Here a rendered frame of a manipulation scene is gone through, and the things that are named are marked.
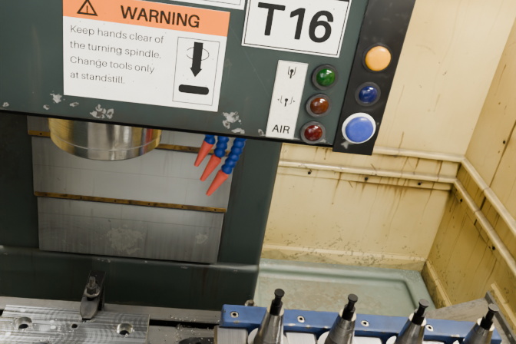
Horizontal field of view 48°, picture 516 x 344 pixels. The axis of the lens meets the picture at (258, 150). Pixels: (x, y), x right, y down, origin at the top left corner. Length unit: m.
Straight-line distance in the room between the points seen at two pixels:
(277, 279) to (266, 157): 0.71
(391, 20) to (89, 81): 0.31
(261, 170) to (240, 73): 0.86
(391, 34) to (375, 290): 1.59
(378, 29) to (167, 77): 0.21
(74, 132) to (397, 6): 0.43
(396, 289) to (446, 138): 0.58
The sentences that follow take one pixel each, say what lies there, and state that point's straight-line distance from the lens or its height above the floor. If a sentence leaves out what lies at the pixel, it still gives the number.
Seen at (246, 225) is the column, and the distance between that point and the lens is 1.52.
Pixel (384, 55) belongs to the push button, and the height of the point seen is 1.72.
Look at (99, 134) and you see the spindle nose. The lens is 0.77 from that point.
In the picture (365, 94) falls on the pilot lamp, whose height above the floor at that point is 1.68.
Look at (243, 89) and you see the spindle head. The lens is 0.60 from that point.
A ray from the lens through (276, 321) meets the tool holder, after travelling 0.88.
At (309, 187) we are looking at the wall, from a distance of 1.90.
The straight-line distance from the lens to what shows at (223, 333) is 0.94.
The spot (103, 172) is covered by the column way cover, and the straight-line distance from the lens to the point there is 1.41.
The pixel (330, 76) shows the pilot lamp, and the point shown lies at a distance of 0.59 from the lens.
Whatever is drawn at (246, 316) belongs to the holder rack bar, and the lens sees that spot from 0.96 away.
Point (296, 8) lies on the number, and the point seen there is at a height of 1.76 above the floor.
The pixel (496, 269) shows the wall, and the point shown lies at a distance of 1.78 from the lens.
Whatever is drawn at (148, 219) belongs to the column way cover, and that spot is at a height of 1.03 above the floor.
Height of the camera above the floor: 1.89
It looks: 28 degrees down
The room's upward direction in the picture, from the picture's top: 10 degrees clockwise
